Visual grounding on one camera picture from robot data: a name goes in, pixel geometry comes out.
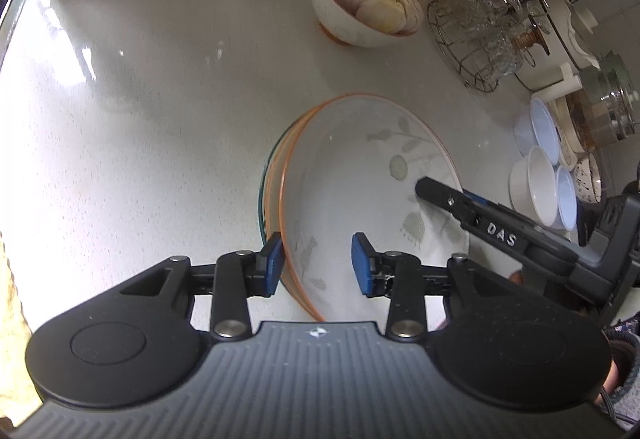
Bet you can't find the white plate grey leaf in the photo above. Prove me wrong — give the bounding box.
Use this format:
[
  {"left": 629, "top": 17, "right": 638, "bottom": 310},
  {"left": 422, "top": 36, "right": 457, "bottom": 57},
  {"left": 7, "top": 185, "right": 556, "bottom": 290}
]
[{"left": 264, "top": 93, "right": 361, "bottom": 322}]

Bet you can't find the white plate leaf pattern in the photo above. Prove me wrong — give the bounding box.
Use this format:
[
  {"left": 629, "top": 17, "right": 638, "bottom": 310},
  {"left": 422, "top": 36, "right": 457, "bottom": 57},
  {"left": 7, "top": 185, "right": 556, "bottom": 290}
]
[{"left": 279, "top": 94, "right": 470, "bottom": 325}]

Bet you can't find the light blue bowl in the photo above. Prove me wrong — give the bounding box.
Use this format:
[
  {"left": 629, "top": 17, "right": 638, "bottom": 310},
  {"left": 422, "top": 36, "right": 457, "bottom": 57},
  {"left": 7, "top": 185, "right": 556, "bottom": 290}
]
[{"left": 513, "top": 99, "right": 560, "bottom": 167}]

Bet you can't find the glass kettle with tea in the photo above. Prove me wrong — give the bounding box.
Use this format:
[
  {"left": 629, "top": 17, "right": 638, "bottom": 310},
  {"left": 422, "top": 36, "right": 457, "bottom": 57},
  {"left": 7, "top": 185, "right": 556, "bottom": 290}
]
[{"left": 580, "top": 51, "right": 639, "bottom": 147}]

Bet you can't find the white electric cooker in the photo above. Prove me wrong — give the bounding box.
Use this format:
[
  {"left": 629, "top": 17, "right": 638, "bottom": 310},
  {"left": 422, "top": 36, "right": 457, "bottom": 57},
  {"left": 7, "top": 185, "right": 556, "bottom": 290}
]
[{"left": 516, "top": 0, "right": 600, "bottom": 92}]

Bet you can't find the white bowl with onion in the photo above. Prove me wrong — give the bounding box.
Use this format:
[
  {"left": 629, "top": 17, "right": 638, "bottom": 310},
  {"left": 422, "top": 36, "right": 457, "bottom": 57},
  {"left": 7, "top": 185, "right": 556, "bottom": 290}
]
[{"left": 311, "top": 0, "right": 424, "bottom": 48}]

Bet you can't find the wire glass rack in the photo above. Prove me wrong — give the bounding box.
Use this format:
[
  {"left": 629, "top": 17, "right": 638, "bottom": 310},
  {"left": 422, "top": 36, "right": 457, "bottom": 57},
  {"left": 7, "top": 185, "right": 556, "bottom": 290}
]
[{"left": 426, "top": 0, "right": 550, "bottom": 93}]

